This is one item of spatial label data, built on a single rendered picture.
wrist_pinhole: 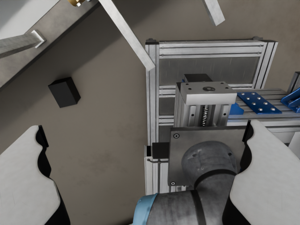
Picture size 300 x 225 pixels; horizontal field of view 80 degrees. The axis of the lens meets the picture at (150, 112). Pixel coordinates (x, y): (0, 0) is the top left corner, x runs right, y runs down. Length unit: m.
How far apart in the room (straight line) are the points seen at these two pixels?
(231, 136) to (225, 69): 0.89
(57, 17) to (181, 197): 0.70
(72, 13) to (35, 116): 1.32
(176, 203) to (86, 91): 1.35
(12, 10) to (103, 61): 0.74
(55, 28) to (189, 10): 0.95
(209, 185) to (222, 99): 0.22
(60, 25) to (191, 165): 0.65
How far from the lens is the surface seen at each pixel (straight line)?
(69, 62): 1.59
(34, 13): 0.91
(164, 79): 1.30
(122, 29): 0.61
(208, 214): 0.42
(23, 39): 0.73
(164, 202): 0.42
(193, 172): 0.50
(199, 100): 0.50
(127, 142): 1.85
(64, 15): 0.78
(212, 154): 0.50
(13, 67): 0.92
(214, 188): 0.45
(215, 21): 0.64
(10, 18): 0.96
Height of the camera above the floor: 1.42
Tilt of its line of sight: 60 degrees down
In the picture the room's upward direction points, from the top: 177 degrees clockwise
